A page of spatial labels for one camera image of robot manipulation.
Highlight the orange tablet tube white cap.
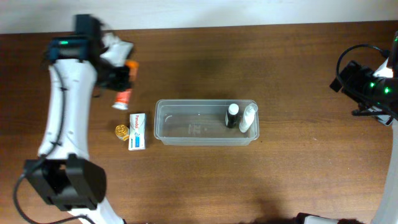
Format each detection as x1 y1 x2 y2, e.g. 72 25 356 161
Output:
112 60 139 110

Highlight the dark bottle white cap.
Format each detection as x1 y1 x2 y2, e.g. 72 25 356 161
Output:
225 103 239 128

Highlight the white spray bottle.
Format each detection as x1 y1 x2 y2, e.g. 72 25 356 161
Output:
239 103 258 133

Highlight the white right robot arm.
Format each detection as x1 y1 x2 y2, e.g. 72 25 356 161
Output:
361 34 397 224

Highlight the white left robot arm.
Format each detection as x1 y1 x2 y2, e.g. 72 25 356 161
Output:
17 35 133 223

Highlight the clear plastic container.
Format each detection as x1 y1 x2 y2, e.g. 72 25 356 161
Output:
154 99 260 146

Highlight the white Panadol box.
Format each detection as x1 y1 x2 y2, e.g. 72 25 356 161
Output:
128 113 146 151

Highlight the small gold-lid balm jar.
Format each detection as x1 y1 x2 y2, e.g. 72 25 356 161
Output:
114 124 129 141

